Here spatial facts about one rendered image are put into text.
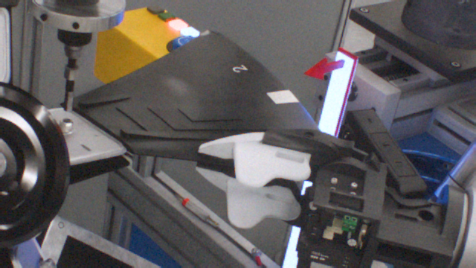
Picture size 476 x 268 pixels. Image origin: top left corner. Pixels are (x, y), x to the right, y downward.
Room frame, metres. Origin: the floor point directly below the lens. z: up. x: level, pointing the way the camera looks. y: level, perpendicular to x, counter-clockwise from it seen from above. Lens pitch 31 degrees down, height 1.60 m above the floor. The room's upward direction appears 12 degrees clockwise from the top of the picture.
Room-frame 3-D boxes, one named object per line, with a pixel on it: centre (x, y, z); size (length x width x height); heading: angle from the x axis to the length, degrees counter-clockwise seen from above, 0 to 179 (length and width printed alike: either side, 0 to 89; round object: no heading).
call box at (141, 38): (1.10, 0.12, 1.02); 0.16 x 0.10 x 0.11; 48
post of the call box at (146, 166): (1.10, 0.12, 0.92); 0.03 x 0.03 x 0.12; 48
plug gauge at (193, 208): (1.02, 0.03, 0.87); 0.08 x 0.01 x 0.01; 52
